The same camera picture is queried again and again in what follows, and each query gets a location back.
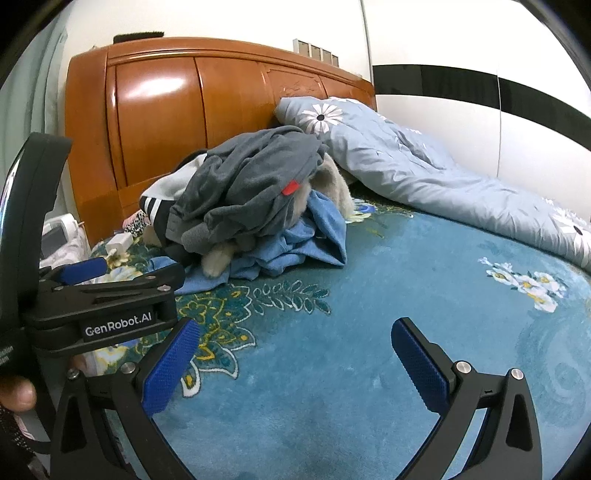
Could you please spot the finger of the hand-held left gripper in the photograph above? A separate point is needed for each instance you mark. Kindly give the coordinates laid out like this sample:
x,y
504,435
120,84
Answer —
x,y
83,271
147,284

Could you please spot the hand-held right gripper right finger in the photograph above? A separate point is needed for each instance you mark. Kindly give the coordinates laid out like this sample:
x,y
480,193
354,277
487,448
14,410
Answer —
x,y
421,364

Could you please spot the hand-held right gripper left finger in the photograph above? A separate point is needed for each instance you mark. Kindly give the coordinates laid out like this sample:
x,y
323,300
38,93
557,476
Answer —
x,y
170,364

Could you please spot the grey garment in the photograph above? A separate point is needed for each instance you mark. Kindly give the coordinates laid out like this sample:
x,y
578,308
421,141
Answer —
x,y
254,184

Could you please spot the person's left hand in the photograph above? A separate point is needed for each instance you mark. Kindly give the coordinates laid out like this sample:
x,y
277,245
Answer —
x,y
16,392

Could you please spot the pink floral cloth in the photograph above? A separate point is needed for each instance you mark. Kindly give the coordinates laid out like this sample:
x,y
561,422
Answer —
x,y
76,256

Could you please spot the white bedside device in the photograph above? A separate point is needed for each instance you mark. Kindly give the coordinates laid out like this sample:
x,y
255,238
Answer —
x,y
59,230

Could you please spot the white charger adapter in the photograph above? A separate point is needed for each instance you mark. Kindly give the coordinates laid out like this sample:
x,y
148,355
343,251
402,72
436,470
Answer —
x,y
119,242

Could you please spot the leopard print cloth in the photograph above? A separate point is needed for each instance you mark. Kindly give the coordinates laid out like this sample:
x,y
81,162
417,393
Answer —
x,y
136,224

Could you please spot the black white striped garment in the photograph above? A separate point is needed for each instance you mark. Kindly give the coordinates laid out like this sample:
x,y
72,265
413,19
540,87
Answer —
x,y
157,212

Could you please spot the teal floral blanket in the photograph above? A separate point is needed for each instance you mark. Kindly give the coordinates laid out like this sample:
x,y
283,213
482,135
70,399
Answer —
x,y
346,346

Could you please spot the pale green curtain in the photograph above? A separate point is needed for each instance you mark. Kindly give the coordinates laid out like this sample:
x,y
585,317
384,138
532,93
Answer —
x,y
46,83

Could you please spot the blue garment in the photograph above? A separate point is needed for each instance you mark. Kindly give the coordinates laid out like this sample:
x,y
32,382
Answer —
x,y
314,240

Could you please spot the wooden headboard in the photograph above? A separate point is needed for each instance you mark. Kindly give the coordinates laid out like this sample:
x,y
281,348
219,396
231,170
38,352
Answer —
x,y
161,120

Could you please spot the light blue floral quilt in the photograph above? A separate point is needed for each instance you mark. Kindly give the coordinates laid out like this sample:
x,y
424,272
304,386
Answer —
x,y
415,166

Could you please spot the black flat item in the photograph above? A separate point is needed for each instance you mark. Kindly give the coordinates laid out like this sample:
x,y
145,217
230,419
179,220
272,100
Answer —
x,y
138,37

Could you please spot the white wardrobe with black stripe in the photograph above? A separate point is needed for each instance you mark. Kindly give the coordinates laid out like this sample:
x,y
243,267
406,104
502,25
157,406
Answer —
x,y
461,83

